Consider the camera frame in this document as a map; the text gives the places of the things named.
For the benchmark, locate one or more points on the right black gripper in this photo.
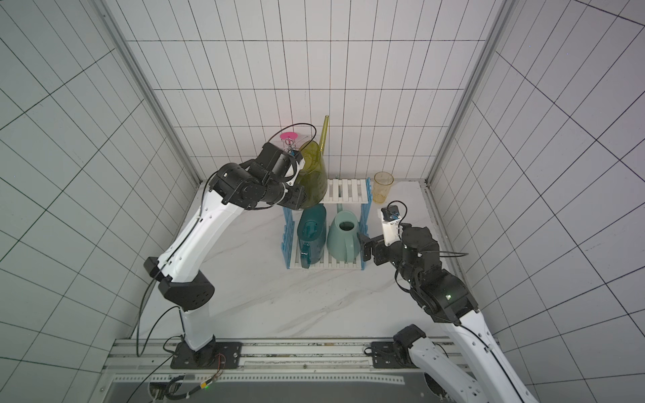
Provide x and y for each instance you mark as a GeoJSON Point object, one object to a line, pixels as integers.
{"type": "Point", "coordinates": [378, 249]}

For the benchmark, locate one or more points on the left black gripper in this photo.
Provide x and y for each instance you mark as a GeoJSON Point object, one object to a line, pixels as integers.
{"type": "Point", "coordinates": [298, 194]}

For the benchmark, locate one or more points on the mint green watering can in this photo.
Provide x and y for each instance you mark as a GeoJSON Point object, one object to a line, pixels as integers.
{"type": "Point", "coordinates": [342, 242]}

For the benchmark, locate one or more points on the olive green watering can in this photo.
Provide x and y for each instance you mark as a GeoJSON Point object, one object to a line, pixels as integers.
{"type": "Point", "coordinates": [314, 177]}

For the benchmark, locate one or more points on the dark teal watering can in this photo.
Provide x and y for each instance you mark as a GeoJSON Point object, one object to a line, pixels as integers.
{"type": "Point", "coordinates": [312, 235]}

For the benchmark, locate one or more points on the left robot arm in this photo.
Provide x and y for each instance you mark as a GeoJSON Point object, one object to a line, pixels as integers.
{"type": "Point", "coordinates": [228, 192]}

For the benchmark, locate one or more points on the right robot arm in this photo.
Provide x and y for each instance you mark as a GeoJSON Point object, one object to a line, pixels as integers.
{"type": "Point", "coordinates": [415, 255]}

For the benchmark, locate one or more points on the white blue slatted shelf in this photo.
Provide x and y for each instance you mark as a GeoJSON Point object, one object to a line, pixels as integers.
{"type": "Point", "coordinates": [327, 235]}

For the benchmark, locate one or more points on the pink hanging cup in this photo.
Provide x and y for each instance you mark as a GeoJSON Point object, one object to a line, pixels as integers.
{"type": "Point", "coordinates": [290, 137]}

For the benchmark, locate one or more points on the yellow transparent cup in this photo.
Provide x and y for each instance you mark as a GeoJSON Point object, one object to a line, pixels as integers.
{"type": "Point", "coordinates": [382, 183]}

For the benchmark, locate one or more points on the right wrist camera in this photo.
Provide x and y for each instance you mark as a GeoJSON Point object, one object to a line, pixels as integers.
{"type": "Point", "coordinates": [390, 222]}

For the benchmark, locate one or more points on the aluminium mounting rail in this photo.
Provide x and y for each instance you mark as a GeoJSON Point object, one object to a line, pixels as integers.
{"type": "Point", "coordinates": [261, 360]}

